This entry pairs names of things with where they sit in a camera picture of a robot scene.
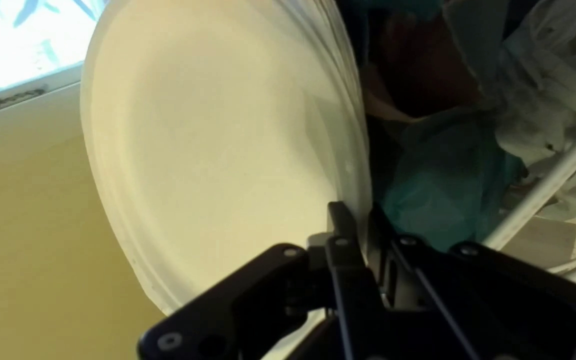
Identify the teal cloth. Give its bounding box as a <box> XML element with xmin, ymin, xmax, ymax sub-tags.
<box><xmin>359</xmin><ymin>0</ymin><xmax>525</xmax><ymax>255</ymax></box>

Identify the white round plate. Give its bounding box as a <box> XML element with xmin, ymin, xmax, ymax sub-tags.
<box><xmin>77</xmin><ymin>0</ymin><xmax>375</xmax><ymax>318</ymax></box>

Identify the window showing tree branches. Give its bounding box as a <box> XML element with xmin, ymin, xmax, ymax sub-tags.
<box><xmin>0</xmin><ymin>0</ymin><xmax>111</xmax><ymax>122</ymax></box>

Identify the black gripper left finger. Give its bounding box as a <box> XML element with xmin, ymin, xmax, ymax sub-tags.
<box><xmin>136</xmin><ymin>201</ymin><xmax>395</xmax><ymax>360</ymax></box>

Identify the brown object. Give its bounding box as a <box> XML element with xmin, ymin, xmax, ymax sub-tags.
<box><xmin>365</xmin><ymin>12</ymin><xmax>485</xmax><ymax>127</ymax></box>

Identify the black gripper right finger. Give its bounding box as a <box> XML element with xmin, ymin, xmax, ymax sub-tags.
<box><xmin>365</xmin><ymin>207</ymin><xmax>576</xmax><ymax>360</ymax></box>

